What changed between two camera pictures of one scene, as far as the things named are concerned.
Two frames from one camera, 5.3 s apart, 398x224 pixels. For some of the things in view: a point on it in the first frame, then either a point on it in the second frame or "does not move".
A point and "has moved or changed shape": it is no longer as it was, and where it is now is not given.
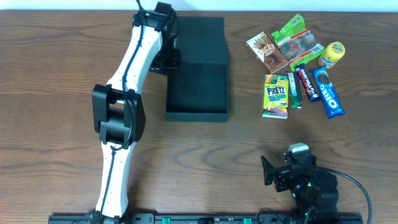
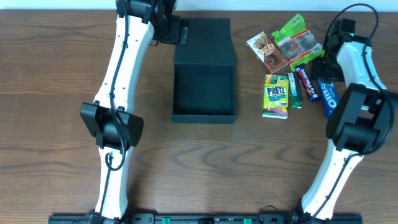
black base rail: x=212 y=218 does not move
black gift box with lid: x=198 y=89 has moved or changed shape
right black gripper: x=280 y=178 → x=319 y=69
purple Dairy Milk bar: x=307 y=83 does not move
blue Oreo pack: x=331 y=101 does not move
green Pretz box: x=275 y=96 does not move
